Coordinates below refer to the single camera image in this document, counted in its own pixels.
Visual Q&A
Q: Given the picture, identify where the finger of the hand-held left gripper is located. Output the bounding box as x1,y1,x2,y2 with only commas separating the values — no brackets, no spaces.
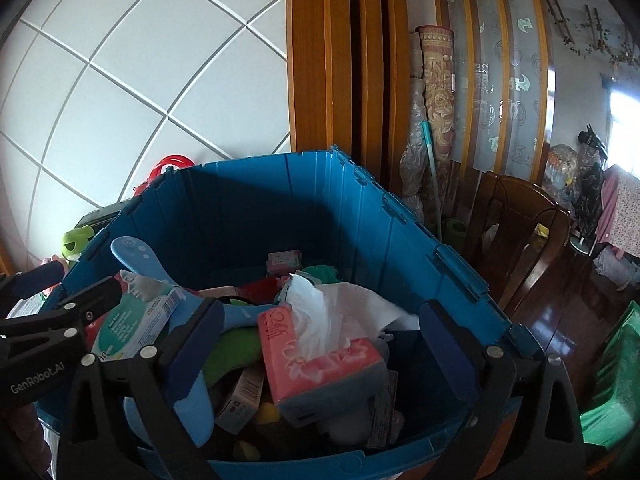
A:
0,260,66,301
47,276,123,332

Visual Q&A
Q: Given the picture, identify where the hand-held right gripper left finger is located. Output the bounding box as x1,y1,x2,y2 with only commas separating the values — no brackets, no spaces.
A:
62,297,226,480

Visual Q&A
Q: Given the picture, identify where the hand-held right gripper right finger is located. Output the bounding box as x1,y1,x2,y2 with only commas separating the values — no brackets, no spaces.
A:
419,301,586,480

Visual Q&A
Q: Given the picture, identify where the small red white box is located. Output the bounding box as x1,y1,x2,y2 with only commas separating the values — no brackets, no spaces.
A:
90,270,188,363

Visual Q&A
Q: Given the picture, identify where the light blue plastic paddle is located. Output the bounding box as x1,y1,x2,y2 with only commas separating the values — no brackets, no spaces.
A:
110,236,261,448

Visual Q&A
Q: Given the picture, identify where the small white black box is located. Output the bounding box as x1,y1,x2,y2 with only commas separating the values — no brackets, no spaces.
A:
215,365,266,436

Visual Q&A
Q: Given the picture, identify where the pink tissue pack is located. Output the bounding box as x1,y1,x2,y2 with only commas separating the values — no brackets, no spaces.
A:
257,272,421,416

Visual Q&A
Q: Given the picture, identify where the blue plastic storage crate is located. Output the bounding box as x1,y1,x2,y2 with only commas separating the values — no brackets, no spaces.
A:
35,146,543,480

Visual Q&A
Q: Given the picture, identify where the person's left hand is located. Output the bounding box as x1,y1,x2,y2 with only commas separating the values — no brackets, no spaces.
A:
0,404,51,471

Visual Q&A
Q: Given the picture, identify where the green frog plush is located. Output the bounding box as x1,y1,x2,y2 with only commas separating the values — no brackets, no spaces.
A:
61,225,96,261

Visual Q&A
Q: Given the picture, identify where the black rectangular box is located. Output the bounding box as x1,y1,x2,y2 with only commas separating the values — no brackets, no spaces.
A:
75,200,141,231

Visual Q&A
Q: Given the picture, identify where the white printed paper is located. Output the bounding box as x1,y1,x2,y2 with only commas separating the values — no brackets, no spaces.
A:
367,370,401,451

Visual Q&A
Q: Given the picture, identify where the red flat item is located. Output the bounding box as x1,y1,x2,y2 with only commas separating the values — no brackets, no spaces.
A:
235,277,281,303

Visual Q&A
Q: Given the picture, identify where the small pink box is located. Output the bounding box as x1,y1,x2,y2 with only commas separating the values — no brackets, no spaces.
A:
267,250,305,273

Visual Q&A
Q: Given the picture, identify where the green white plastic bag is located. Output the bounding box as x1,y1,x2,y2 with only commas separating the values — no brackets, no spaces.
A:
300,264,343,283

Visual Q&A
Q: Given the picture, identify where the red bear-face suitcase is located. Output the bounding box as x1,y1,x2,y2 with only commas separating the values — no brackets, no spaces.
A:
147,155,193,186

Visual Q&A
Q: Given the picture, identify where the dark wooden chair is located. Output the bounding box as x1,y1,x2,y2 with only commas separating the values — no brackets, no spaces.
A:
457,170,573,311

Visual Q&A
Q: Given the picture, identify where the green fabric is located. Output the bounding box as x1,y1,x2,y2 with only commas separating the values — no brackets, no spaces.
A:
580,300,640,453

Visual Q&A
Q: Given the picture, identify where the wrapped grey roll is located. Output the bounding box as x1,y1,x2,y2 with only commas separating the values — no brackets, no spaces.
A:
400,30,428,201

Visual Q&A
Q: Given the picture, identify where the clear plastic bag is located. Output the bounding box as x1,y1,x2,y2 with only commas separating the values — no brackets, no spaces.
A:
545,144,583,196

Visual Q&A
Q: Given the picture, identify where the pink floral cloth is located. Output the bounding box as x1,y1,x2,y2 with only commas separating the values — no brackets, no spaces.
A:
595,165,640,261

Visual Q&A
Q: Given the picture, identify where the black hanging bag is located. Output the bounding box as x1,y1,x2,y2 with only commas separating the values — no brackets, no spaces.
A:
577,125,608,161

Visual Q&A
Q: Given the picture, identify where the rolled patterned carpet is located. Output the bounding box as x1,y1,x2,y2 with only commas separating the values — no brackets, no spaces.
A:
419,25,458,231

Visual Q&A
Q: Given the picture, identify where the frosted glass partition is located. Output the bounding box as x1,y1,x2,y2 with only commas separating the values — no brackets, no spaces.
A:
435,0,558,176

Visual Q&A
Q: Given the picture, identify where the orange wooden pillar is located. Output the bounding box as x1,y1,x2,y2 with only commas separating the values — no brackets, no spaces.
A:
286,0,413,196

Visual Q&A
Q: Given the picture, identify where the teal mop handle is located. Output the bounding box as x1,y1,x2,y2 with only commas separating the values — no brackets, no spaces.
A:
419,121,443,241

